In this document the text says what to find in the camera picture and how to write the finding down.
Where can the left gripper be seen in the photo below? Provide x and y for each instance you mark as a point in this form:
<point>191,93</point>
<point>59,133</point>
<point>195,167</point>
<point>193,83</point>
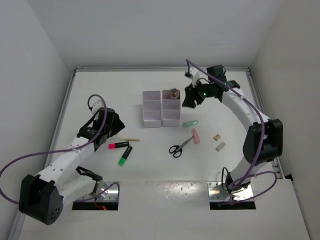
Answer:
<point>118,125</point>

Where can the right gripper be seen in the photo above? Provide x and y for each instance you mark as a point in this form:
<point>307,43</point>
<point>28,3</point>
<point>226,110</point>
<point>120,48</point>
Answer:
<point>191,95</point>

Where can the yellow slim highlighter pen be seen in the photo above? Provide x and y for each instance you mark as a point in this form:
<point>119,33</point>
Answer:
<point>130,139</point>

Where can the brown tape roll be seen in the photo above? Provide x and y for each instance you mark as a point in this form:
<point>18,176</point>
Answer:
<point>174,93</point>

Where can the black handled scissors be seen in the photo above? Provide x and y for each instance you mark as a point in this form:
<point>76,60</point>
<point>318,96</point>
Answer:
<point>177,150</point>

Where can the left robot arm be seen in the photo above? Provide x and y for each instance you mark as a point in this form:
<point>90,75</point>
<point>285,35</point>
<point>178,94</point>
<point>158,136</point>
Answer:
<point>44,196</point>

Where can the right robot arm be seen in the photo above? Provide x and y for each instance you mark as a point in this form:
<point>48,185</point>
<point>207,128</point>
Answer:
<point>264,136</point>

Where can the pink black highlighter marker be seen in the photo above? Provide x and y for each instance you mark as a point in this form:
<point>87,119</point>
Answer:
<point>117,145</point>

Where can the white right organizer box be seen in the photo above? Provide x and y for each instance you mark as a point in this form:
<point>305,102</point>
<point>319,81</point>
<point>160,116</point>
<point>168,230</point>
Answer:
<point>171,110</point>

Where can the white organizer box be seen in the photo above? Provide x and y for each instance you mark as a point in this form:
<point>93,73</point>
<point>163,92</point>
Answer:
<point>171,110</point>
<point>152,109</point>

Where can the green black highlighter marker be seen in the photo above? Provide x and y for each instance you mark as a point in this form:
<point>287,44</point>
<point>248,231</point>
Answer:
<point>125,155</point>

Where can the white left organizer box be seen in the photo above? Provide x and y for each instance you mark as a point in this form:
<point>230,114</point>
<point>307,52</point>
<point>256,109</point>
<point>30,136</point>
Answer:
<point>152,109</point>

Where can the pink stapler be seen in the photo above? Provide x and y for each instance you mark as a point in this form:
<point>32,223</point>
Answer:
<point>195,136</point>

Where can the beige eraser block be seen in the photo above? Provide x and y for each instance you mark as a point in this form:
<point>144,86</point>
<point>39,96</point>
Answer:
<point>220,146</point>

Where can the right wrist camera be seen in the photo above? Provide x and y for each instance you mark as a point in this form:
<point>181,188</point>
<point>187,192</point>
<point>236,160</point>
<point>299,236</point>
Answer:
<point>193,74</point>

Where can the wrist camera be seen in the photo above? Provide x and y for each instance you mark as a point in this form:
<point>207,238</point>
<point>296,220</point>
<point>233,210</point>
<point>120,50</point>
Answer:
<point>96,106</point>
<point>193,74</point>

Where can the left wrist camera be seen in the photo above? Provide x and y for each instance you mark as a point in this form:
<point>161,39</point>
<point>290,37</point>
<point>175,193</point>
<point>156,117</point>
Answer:
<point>96,106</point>

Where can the aluminium table frame rail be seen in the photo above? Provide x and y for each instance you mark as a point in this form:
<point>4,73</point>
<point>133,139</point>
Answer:
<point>160,199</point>

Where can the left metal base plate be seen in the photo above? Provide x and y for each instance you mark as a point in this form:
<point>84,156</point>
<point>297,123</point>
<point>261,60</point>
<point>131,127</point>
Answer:
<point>106,191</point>

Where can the metal base plate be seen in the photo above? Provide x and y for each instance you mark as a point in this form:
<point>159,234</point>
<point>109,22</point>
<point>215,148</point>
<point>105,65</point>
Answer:
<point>217,194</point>
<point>106,191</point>

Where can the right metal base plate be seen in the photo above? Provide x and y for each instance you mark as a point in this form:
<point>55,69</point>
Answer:
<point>217,194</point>

